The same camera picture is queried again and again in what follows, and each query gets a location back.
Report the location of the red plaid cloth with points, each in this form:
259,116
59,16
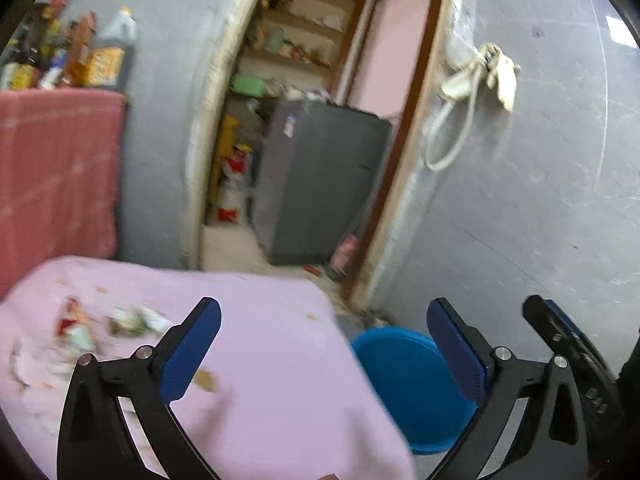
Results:
55,175

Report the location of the large dark oil jug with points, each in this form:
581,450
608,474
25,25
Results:
115,55

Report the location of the red snack wrapper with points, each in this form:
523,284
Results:
72,315

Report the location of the yellow container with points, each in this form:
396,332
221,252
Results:
227,150

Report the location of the green box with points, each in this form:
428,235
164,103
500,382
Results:
249,85

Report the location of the pink blanket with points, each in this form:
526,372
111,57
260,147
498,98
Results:
280,350

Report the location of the dark glass bottle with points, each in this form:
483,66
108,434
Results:
30,55

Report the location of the grey refrigerator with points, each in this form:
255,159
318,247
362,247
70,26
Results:
320,180

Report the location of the pink item by refrigerator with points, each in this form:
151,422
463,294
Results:
344,254

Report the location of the clear plastic bag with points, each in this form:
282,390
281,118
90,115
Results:
460,40

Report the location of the blue plastic bucket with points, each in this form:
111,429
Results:
405,385

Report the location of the orange oil bottle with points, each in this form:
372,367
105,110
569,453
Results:
80,50

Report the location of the white paper scrap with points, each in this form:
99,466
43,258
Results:
27,362

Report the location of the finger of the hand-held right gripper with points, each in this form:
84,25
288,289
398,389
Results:
562,317

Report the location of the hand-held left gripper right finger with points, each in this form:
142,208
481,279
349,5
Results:
457,357

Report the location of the pale green canister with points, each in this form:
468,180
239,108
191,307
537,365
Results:
276,40

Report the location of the wooden door frame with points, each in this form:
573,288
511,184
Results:
200,135

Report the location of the wooden shelf unit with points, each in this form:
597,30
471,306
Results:
305,25

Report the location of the white red rice bag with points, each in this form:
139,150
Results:
237,180

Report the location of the brown scrap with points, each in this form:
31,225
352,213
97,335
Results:
206,381

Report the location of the cream rubber glove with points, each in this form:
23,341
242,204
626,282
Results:
502,72
457,85

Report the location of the green white wrapper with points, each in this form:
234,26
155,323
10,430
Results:
137,320

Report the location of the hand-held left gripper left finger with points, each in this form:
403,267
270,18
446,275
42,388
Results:
192,352

